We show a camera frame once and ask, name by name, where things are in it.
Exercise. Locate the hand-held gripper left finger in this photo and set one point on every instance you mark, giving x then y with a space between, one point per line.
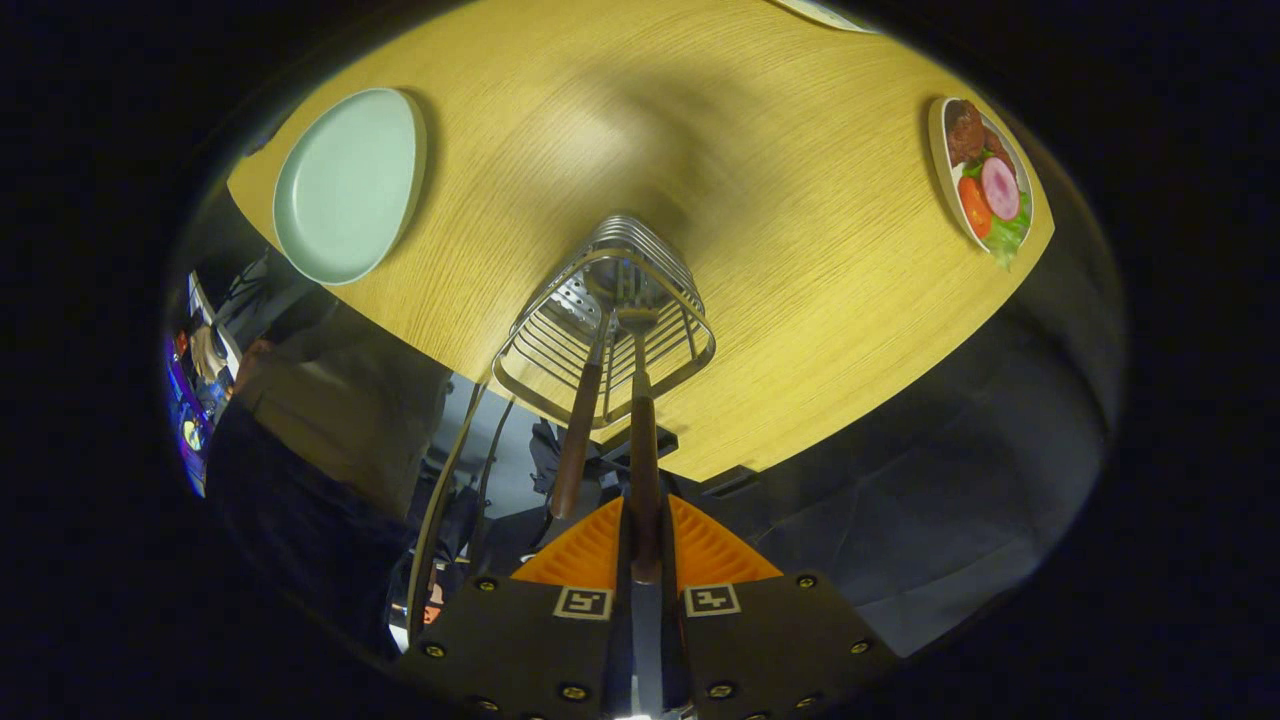
520 650

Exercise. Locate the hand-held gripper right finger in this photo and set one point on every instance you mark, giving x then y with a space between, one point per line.
780 650

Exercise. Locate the person's dark garment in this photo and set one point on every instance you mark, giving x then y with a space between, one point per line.
300 540

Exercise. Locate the person's khaki garment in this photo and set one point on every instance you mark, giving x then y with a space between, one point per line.
340 400

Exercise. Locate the glowing computer monitor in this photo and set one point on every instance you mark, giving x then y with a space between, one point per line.
185 430

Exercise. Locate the beige object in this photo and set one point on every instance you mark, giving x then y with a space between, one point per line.
207 352

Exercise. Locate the white side desk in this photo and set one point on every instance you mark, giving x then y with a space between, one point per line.
215 310

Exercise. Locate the pale green plate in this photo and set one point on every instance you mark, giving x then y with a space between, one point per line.
345 185

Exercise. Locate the plate of meat and salad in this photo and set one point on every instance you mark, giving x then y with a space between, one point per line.
985 185

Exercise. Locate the white divided bean dish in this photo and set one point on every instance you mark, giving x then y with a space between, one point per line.
830 12

